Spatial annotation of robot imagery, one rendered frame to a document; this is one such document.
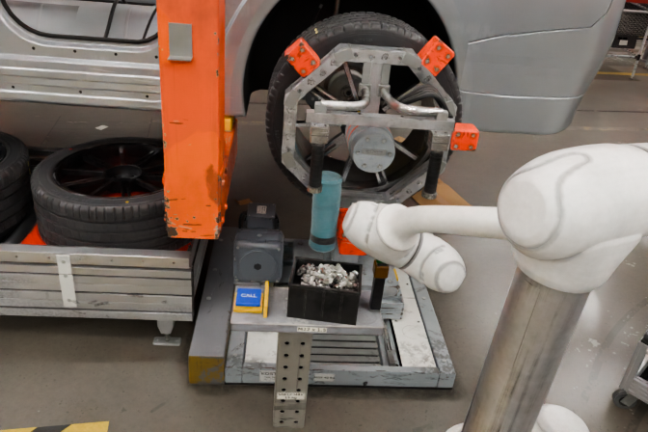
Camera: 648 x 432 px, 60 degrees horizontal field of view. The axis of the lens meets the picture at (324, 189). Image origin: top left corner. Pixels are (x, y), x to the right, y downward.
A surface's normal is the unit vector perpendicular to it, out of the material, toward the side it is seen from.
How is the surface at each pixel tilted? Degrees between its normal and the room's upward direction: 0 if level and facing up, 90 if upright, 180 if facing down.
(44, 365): 0
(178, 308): 90
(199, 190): 90
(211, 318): 0
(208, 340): 0
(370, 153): 90
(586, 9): 90
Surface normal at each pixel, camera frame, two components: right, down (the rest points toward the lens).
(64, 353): 0.08, -0.89
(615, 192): 0.35, -0.20
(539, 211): -0.90, 0.01
